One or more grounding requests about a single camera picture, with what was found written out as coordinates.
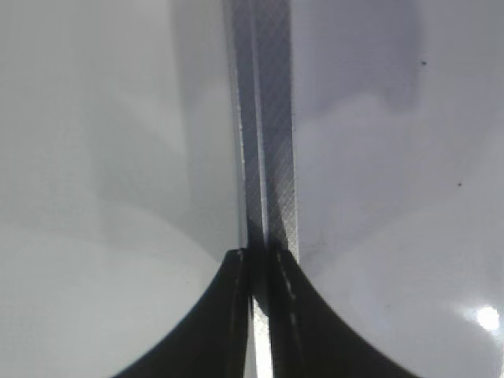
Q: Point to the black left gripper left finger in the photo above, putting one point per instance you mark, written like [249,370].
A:
[211,340]

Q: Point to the whiteboard with aluminium frame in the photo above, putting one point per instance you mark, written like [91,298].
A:
[371,145]

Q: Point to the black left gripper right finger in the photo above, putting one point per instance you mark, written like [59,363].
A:
[308,339]

